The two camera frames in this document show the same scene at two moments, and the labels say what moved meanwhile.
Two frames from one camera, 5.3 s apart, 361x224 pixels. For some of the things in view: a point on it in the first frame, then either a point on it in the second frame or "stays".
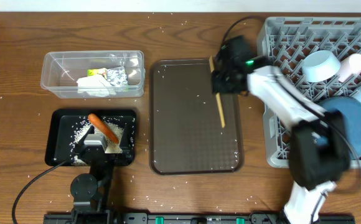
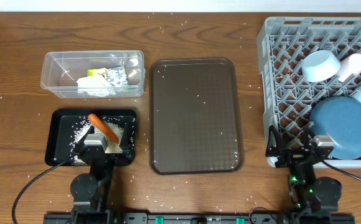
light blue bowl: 320,65 stays
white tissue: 96,85 stays
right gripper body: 239,88 -> 296,155
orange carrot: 99,123 stays
